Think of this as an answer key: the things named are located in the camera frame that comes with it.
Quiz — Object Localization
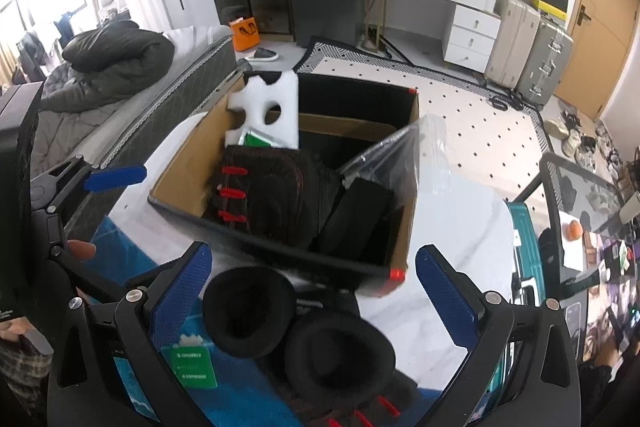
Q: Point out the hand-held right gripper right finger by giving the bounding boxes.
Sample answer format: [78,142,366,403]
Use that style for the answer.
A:
[415,244,581,427]

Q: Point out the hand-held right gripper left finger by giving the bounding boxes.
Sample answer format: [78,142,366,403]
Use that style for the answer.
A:
[47,241,213,427]

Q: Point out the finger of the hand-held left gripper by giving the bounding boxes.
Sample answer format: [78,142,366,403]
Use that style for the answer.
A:
[47,242,156,308]
[30,154,148,215]

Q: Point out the black ear cushion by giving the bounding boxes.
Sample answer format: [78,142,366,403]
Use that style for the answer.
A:
[282,311,396,408]
[202,267,296,358]

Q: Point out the green card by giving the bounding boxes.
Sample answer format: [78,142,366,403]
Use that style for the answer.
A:
[170,334,218,390]

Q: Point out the black glove red trim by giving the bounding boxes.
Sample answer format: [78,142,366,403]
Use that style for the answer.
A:
[295,377,421,427]
[202,144,346,253]

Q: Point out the black rectangular pad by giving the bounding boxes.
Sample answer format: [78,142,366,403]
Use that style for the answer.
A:
[317,177,396,268]

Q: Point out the black and red cardboard box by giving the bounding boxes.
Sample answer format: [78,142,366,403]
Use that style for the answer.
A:
[148,71,421,298]

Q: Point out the green packet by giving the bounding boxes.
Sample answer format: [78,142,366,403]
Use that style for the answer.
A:
[241,130,281,150]

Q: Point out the clear plastic zip bag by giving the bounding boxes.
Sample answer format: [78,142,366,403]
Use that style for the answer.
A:
[340,113,446,208]

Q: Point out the white foam insert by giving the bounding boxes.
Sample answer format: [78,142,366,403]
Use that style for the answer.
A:
[223,69,300,151]

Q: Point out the person's left hand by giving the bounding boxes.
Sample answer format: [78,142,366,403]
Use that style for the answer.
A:
[0,238,98,358]

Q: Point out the teal ribbed suitcase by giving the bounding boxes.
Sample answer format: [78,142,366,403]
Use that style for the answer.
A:
[505,199,546,308]

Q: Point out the blue desk mat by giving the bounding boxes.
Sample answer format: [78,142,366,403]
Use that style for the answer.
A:
[90,217,506,427]

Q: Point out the dark duvet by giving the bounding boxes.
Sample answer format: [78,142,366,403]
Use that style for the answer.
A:
[37,19,176,152]

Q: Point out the glass side table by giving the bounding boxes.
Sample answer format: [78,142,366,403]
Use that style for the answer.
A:
[539,152,640,293]

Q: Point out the black and white rug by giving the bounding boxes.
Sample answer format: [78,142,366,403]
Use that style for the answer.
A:
[292,36,546,228]

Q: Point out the dark slipper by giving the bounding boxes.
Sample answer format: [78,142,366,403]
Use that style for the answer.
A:
[245,47,279,64]

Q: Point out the orange bag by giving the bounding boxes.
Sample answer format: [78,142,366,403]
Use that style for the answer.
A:
[229,16,263,52]

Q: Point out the scattered shoes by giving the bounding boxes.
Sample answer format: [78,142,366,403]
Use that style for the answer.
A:
[542,109,626,178]

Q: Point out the silver suitcase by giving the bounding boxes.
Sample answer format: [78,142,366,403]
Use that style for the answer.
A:
[515,18,574,110]

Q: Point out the beige suitcase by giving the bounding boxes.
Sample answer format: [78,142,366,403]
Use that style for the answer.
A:
[484,0,542,88]

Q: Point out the white dresser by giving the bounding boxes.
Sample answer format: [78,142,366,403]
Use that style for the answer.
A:
[357,0,502,75]

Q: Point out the wooden door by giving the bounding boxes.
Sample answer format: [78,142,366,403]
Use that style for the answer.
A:
[552,0,640,120]

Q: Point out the yellow and black box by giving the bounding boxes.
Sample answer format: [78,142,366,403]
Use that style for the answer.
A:
[529,0,569,24]

